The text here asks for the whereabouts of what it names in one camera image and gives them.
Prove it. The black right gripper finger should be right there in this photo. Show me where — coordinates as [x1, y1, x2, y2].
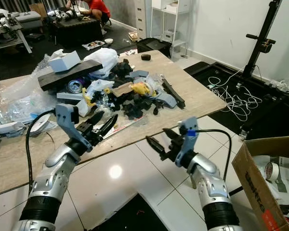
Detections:
[146, 136, 168, 157]
[162, 128, 182, 144]

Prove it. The black foam scrap pile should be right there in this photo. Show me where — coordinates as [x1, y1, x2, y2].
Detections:
[111, 59, 164, 121]

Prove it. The metal table leg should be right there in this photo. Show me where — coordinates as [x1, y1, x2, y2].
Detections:
[190, 173, 198, 190]

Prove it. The grey plastic part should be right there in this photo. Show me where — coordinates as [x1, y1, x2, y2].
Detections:
[156, 91, 179, 109]

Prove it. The silver drink can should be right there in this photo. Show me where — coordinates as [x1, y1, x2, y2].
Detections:
[67, 79, 88, 94]

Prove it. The brown cardboard scrap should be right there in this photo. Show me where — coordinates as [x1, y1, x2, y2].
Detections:
[112, 82, 134, 98]

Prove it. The long black bar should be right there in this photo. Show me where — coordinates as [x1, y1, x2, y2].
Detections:
[161, 78, 186, 109]

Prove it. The yellow crumpled wrapper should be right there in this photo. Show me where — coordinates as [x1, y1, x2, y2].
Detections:
[130, 82, 153, 97]

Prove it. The dark flat board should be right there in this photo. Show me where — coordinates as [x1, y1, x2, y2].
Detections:
[39, 60, 104, 91]

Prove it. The white plastic bag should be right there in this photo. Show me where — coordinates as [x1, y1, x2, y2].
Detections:
[83, 47, 120, 77]

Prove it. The small white carton box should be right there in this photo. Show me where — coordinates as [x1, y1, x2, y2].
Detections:
[48, 50, 82, 73]

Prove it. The black floor mat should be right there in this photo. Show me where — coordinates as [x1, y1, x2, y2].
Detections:
[183, 61, 289, 141]

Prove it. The clear plastic bag heap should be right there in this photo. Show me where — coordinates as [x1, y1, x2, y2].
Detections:
[0, 67, 61, 128]

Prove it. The white flat packet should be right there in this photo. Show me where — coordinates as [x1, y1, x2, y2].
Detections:
[0, 121, 26, 141]

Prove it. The brown cardboard box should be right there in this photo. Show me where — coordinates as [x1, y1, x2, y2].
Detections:
[232, 135, 289, 231]

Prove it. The black floor case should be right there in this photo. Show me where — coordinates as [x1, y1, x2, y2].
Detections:
[136, 38, 172, 54]

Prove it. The black low table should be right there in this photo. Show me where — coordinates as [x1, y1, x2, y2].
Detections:
[50, 17, 105, 47]

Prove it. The white tape roll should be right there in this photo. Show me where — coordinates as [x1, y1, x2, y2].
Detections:
[263, 162, 280, 181]

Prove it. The white drawer cabinet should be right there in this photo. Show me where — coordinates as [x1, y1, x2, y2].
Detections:
[133, 0, 148, 39]

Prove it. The person in red shirt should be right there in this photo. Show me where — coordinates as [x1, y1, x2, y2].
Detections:
[66, 0, 112, 25]

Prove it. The white shelf rack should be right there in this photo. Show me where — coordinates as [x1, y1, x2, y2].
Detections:
[149, 0, 194, 59]

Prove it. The grey work table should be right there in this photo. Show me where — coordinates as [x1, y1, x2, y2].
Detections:
[0, 10, 45, 62]

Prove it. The black tall stand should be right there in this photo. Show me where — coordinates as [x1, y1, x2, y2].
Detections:
[236, 0, 285, 90]

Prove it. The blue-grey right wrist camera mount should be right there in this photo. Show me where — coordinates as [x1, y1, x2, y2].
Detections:
[174, 116, 199, 167]

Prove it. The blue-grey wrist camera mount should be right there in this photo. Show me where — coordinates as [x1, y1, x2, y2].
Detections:
[174, 116, 199, 167]
[55, 103, 88, 146]

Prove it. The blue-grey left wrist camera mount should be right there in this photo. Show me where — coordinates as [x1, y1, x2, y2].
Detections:
[55, 103, 88, 146]

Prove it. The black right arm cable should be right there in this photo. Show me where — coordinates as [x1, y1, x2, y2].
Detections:
[195, 128, 233, 182]

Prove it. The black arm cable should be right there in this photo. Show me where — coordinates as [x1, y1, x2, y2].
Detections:
[195, 128, 233, 182]
[25, 110, 58, 194]

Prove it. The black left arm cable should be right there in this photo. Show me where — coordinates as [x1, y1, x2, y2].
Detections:
[25, 110, 58, 194]

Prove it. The white floor cable tangle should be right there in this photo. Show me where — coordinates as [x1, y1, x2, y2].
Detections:
[207, 71, 264, 122]

